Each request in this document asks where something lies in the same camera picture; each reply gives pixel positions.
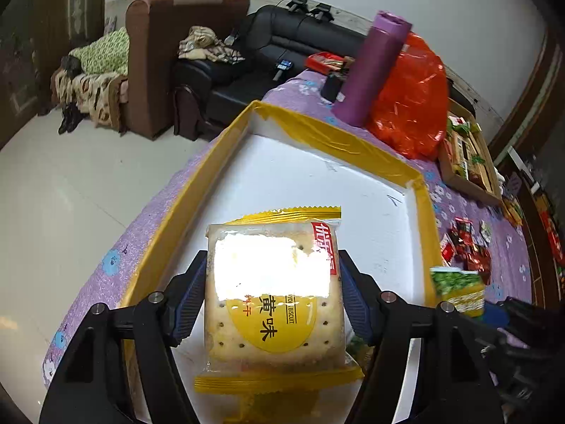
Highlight brown patterned blanket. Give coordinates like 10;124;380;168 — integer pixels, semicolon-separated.
50;68;129;131

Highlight yellow biscuit packet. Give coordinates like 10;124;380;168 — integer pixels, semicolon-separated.
194;205;365;396

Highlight purple floral tablecloth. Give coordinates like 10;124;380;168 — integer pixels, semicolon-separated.
42;68;535;391

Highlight orange plastic bag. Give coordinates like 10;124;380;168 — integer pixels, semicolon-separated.
366;32;451;160

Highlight black leather sofa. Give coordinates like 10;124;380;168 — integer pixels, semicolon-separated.
172;4;475;142

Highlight brown armchair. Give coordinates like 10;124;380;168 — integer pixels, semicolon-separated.
119;0;250;142

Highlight green yellow snack packet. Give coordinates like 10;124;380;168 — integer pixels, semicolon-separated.
346;336;376;374

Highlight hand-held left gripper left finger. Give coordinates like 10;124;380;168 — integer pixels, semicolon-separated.
40;249;208;424

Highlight white box with yellow tape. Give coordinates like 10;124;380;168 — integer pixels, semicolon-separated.
117;101;444;424

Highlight black box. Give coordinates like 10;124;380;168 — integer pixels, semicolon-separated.
320;72;349;103

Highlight orange noodle packet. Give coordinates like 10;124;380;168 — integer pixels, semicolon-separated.
501;196;524;228

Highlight heap of mixed snack packets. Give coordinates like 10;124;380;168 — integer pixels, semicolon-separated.
444;116;497;190

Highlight brown cardboard box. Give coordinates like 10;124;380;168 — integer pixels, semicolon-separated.
438;112;504;206

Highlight heap of clothes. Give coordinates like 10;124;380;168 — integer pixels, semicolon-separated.
178;25;245;65

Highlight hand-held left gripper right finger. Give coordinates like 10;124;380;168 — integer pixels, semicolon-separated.
338;249;504;424

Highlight black boots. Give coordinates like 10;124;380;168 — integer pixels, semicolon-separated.
58;101;84;135

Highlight dark wooden cabinet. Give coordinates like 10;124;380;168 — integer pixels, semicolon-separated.
507;150;565;301

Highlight red box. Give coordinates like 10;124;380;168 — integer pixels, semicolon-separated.
306;52;345;75

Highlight green patterned cushion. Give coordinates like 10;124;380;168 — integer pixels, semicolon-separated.
68;26;131;76

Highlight red gold snack packet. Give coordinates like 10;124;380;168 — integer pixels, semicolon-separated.
440;236;457;268
461;243;493;285
450;217;475;246

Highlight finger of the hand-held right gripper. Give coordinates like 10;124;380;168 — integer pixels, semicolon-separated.
479;342;530;407
483;296;543;351

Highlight dark wooden door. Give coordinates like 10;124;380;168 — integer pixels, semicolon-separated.
0;0;109;118

